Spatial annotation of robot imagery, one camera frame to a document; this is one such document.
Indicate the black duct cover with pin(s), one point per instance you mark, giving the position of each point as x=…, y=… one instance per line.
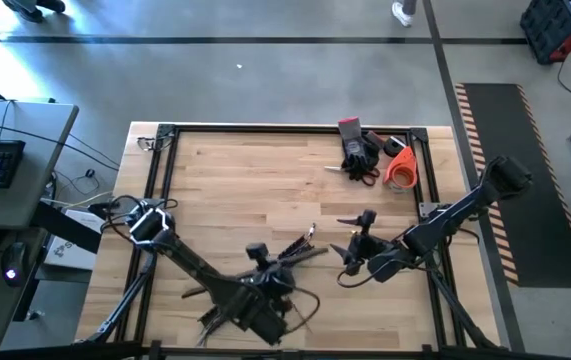
x=310, y=252

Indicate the black aluminium table frame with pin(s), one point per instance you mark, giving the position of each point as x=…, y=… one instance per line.
x=290, y=128

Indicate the grey office desk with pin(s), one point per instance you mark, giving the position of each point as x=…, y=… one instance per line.
x=40, y=150

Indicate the white cardboard box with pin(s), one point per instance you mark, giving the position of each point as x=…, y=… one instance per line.
x=72, y=250

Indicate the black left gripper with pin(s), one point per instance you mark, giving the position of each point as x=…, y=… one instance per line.
x=277, y=280

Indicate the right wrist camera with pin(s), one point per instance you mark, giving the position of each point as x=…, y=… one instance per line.
x=366, y=220

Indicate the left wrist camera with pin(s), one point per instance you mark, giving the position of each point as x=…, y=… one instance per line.
x=257, y=252

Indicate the black computer mouse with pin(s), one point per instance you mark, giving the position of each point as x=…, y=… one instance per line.
x=13, y=262

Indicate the person's white shoe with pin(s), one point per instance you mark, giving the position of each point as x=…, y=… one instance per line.
x=402, y=12

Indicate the black striped floor mat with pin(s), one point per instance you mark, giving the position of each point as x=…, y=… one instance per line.
x=540, y=200

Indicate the grey black work glove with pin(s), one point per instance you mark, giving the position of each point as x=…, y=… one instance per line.
x=374, y=140
x=352, y=145

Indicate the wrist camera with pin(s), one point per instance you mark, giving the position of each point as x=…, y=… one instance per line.
x=257, y=252
x=366, y=220

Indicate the red black tool case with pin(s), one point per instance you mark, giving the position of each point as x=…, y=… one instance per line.
x=555, y=27

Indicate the orange tape dispenser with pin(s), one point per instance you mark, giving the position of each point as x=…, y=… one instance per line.
x=402, y=167

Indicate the black tape roll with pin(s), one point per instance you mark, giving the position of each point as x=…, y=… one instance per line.
x=392, y=146

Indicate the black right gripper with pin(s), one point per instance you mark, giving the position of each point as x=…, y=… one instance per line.
x=365, y=247

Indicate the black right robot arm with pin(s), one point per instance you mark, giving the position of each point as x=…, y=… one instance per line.
x=455, y=215

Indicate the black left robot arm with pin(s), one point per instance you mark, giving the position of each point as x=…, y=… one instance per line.
x=190, y=265

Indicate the person's black shoe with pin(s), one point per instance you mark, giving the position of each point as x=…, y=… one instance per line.
x=40, y=7

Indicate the clear safety glasses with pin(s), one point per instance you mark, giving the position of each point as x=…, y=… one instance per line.
x=146, y=144

